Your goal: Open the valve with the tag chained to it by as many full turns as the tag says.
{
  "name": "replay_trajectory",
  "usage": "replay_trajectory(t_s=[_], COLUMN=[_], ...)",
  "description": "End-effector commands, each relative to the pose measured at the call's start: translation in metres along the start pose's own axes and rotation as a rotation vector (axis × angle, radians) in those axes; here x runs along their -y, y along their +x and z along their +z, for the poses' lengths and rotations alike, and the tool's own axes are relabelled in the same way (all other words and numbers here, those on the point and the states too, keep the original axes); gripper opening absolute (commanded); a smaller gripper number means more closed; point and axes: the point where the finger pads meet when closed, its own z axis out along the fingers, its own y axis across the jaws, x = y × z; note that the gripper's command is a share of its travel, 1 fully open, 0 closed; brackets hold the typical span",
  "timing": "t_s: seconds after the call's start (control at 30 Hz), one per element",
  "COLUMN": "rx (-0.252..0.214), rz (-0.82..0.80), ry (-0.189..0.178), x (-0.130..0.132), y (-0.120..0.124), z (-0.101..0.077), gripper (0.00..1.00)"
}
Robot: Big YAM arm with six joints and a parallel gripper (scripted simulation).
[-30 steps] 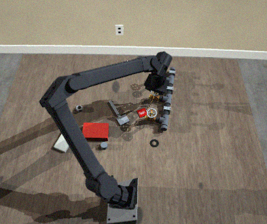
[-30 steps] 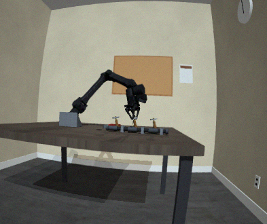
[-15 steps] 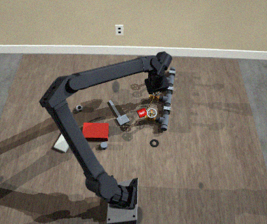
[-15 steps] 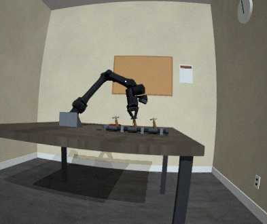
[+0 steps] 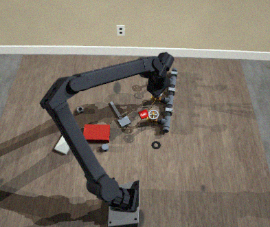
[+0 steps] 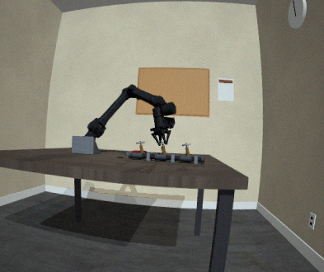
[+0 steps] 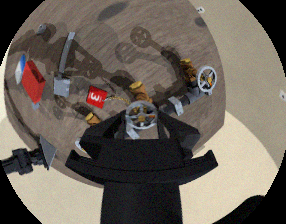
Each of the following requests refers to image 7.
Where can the red square tag with gold chain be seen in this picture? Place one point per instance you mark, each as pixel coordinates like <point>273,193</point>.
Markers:
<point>97,97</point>

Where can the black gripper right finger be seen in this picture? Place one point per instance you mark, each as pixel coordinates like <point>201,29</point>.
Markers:
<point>187,135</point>

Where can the red flat block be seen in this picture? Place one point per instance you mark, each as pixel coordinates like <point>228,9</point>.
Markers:
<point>33,81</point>

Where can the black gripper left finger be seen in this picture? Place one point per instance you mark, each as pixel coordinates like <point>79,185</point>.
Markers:
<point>107,128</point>

